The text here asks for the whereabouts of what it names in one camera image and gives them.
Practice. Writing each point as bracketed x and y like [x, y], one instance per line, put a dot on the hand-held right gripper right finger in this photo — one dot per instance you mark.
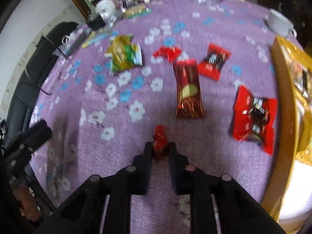
[178, 175]

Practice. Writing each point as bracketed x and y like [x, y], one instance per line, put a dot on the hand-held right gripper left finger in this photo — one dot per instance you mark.
[143, 173]

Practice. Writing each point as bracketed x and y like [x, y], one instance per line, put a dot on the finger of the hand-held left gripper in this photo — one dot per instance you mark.
[39, 132]

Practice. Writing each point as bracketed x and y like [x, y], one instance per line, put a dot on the red candy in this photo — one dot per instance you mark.
[159, 143]
[168, 52]

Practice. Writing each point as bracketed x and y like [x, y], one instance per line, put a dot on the dark red snack packet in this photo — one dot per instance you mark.
[189, 90]

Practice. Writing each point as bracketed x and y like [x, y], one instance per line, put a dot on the red black snack packet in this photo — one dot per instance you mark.
[214, 61]
[254, 119]

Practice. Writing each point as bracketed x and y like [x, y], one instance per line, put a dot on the yellow green snack packet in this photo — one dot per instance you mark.
[119, 53]
[134, 54]

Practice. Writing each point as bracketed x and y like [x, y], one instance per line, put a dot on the yellow cardboard box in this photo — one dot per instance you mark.
[280, 102]

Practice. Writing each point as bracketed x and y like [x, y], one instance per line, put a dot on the large yellow cracker packet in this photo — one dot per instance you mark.
[302, 78]

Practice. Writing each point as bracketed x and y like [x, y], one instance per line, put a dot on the person's left hand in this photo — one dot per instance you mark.
[28, 202]

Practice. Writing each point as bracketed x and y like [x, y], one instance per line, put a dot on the black chair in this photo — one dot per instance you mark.
[22, 102]

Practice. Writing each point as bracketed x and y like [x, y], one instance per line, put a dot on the purple floral tablecloth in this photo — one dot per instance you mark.
[219, 151]

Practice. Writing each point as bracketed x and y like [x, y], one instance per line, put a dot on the clear plastic bag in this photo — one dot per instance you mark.
[70, 35]

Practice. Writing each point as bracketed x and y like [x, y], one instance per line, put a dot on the yellow blue tissue pack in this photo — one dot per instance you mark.
[97, 36]

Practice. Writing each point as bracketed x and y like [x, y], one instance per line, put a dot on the small black box device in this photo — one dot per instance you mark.
[96, 23]

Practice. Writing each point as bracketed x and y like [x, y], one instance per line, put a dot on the clear zip bag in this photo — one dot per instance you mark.
[111, 15]

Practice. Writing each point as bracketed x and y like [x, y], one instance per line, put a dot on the white bowl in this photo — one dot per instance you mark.
[107, 4]

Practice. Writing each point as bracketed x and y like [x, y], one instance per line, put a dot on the round cracker packet green edge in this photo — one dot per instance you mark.
[136, 11]

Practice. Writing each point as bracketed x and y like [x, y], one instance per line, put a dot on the white cup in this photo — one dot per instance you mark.
[280, 22]

